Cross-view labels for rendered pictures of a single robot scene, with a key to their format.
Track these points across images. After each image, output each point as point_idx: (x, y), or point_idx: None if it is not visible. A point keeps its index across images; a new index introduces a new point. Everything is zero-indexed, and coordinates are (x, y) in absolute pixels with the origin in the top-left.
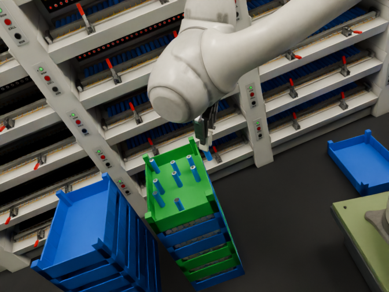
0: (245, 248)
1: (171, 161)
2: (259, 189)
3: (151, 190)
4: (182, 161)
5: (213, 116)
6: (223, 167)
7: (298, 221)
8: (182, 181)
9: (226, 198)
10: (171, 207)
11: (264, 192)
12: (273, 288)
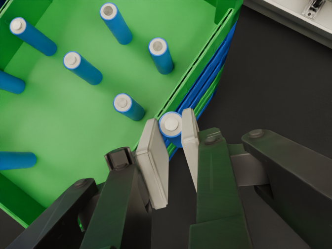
0: (181, 169)
1: (107, 6)
2: (304, 119)
3: (31, 18)
4: (172, 1)
5: (275, 205)
6: (304, 25)
7: (278, 220)
8: (109, 70)
9: (248, 72)
10: (25, 112)
11: (305, 131)
12: (153, 242)
